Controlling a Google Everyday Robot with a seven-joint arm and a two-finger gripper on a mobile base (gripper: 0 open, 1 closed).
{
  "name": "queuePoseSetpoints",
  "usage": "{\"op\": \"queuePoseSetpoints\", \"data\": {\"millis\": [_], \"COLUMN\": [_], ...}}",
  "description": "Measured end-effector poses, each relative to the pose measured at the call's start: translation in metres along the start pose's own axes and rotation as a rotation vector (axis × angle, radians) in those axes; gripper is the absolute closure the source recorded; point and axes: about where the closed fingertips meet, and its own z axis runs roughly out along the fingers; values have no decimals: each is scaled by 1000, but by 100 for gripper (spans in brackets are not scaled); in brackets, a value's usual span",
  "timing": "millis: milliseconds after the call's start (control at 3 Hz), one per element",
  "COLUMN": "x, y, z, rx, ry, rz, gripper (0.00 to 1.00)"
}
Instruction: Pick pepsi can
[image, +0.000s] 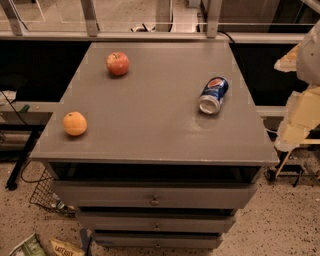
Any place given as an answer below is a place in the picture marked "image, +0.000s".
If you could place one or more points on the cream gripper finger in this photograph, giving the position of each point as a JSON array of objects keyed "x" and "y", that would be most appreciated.
[
  {"x": 287, "y": 63},
  {"x": 301, "y": 117}
]

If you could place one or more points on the grey drawer cabinet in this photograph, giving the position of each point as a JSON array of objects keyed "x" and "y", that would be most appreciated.
[{"x": 146, "y": 126}]

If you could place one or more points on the middle grey drawer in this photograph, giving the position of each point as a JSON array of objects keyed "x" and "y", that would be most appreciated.
[{"x": 155, "y": 222}]

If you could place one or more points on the black table frame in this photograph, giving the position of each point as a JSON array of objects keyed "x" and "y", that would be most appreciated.
[{"x": 34, "y": 133}]

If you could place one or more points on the green chip bag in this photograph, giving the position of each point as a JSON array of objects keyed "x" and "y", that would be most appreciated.
[{"x": 28, "y": 247}]

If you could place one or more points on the yellow chip bag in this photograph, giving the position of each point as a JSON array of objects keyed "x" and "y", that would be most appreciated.
[{"x": 62, "y": 248}]

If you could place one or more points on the blue pepsi can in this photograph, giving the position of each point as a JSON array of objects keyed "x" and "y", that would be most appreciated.
[{"x": 212, "y": 96}]

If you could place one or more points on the red apple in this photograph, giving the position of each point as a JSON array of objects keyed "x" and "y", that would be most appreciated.
[{"x": 117, "y": 63}]

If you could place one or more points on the orange fruit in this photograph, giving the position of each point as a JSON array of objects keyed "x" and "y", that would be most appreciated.
[{"x": 74, "y": 124}]

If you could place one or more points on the black wire basket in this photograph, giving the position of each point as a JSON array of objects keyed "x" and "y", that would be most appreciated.
[{"x": 44, "y": 197}]

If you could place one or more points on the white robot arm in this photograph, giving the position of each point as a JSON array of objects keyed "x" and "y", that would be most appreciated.
[{"x": 308, "y": 58}]

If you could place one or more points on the grey metal railing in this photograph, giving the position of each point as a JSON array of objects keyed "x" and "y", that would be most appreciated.
[{"x": 245, "y": 21}]

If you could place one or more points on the top grey drawer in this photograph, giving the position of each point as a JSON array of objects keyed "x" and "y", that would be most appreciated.
[{"x": 152, "y": 195}]

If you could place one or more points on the bottom grey drawer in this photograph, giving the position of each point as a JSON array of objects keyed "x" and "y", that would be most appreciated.
[{"x": 157, "y": 240}]

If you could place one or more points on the grey drawer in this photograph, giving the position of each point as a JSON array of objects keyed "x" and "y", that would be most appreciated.
[
  {"x": 152, "y": 195},
  {"x": 157, "y": 240},
  {"x": 155, "y": 222}
]

